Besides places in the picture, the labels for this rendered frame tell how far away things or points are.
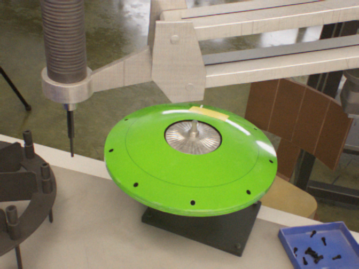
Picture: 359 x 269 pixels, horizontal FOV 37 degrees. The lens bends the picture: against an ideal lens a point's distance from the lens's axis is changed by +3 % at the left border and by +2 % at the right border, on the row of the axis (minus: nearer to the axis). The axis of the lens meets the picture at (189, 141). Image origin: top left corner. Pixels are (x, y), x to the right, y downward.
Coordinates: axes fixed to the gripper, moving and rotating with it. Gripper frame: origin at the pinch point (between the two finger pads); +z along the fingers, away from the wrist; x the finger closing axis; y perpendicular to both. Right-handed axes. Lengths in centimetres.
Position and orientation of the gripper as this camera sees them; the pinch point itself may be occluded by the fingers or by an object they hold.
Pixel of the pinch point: (356, 132)
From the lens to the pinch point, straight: 116.3
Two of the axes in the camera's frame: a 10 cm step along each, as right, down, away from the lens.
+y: -9.9, -1.5, 0.5
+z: -0.9, 8.0, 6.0
